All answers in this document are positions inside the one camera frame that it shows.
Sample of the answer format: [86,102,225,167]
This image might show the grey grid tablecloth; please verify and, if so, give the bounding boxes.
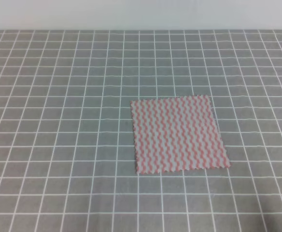
[0,29,282,232]

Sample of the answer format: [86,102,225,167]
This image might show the pink white wavy towel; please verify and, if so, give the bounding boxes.
[130,95,230,174]

